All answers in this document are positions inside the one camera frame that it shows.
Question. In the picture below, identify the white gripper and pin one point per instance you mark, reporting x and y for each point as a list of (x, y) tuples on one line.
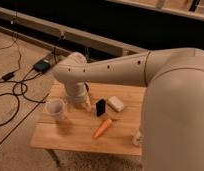
[(77, 93)]

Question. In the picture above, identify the black eraser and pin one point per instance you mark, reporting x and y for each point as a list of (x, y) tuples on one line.
[(100, 107)]

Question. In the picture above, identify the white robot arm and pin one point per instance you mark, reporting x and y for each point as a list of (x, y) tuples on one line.
[(172, 115)]

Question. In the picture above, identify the white soap bar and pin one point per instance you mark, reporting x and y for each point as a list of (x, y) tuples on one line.
[(115, 103)]

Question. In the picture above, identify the orange carrot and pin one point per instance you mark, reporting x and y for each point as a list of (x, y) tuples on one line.
[(103, 127)]

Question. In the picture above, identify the wooden table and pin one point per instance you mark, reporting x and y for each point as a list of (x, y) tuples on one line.
[(77, 131)]

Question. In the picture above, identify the clear plastic cup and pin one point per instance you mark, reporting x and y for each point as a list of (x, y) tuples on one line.
[(55, 108)]

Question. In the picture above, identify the black power adapter box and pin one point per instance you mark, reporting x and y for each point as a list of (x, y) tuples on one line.
[(41, 66)]

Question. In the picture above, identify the small black plug adapter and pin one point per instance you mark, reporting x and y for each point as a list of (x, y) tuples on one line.
[(8, 76)]

